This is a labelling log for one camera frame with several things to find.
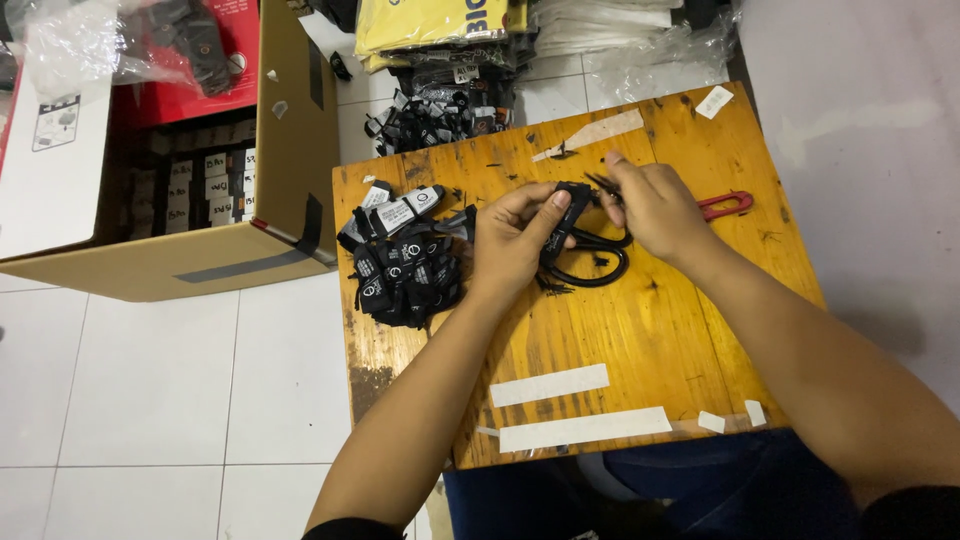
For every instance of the person's left hand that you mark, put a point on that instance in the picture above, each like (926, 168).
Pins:
(506, 244)

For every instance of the person's right hand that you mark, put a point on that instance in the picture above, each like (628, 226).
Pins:
(664, 214)

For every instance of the black woven clothing label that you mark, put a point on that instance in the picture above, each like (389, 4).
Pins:
(571, 217)

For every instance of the black thread scraps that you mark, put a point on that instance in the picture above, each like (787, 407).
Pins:
(553, 286)

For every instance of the pile of black fabric labels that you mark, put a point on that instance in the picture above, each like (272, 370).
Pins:
(405, 262)

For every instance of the torn translucent tape strip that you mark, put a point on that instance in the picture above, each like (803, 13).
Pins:
(592, 133)

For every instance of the small orange wooden table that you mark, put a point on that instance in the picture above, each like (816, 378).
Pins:
(637, 330)

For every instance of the small white tape piece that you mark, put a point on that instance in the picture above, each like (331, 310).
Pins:
(755, 413)
(714, 101)
(711, 422)

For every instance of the short white tape strip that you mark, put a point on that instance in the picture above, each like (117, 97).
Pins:
(549, 385)

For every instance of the heap of black tags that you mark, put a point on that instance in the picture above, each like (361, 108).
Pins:
(439, 112)

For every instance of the stack of white packed garments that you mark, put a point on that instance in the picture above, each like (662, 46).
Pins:
(622, 30)

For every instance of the long white tape strip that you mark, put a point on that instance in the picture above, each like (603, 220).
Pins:
(585, 429)

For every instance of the stack of yellow packed garments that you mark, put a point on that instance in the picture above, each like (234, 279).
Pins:
(427, 26)

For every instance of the small black clip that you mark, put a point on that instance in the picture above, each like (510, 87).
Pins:
(340, 66)

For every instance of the brown cardboard carton with boxes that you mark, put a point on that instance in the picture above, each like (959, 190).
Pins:
(247, 255)

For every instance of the person's blue trousers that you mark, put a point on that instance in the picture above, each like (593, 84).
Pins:
(675, 495)

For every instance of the clear plastic bag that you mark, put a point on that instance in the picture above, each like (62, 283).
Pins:
(71, 41)

